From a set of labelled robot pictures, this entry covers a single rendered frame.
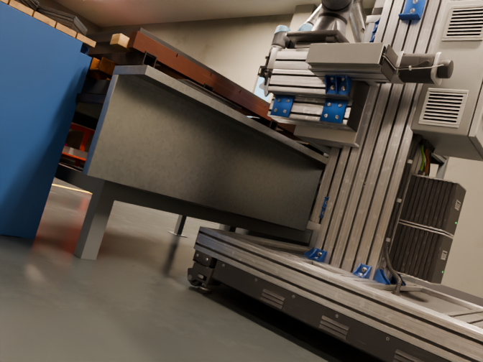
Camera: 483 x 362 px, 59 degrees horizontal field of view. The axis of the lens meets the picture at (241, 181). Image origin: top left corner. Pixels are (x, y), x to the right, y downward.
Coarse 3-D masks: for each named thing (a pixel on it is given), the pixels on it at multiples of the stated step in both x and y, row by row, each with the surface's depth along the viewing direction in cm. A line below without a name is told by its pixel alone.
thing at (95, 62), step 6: (96, 60) 162; (102, 60) 156; (108, 60) 158; (90, 66) 162; (96, 66) 163; (102, 66) 157; (108, 66) 158; (114, 66) 160; (96, 72) 162; (102, 72) 159; (108, 72) 159
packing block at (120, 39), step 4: (112, 36) 156; (116, 36) 154; (120, 36) 152; (124, 36) 153; (112, 40) 155; (116, 40) 153; (120, 40) 152; (124, 40) 154; (128, 40) 155; (112, 44) 155; (116, 44) 153; (120, 44) 153; (124, 44) 154; (120, 48) 157; (124, 48) 156; (128, 48) 155
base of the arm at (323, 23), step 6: (324, 12) 162; (318, 18) 164; (324, 18) 161; (330, 18) 160; (336, 18) 160; (342, 18) 161; (318, 24) 161; (324, 24) 160; (330, 24) 159; (336, 24) 159; (342, 24) 161; (312, 30) 162; (342, 30) 160
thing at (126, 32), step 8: (104, 32) 172; (112, 32) 167; (120, 32) 162; (128, 32) 158; (144, 32) 154; (96, 40) 175; (104, 40) 170; (160, 40) 159; (88, 48) 188; (96, 48) 184; (104, 48) 180; (112, 48) 176; (176, 48) 165; (184, 56) 168; (200, 64) 174; (168, 72) 188; (216, 72) 181; (240, 88) 192; (256, 96) 200; (240, 112) 229; (248, 112) 223; (288, 136) 259
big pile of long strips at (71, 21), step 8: (16, 0) 145; (24, 0) 149; (32, 0) 154; (32, 8) 156; (40, 8) 159; (48, 8) 159; (48, 16) 159; (56, 16) 158; (64, 16) 159; (72, 16) 160; (64, 24) 159; (72, 24) 159; (80, 24) 166; (80, 32) 168
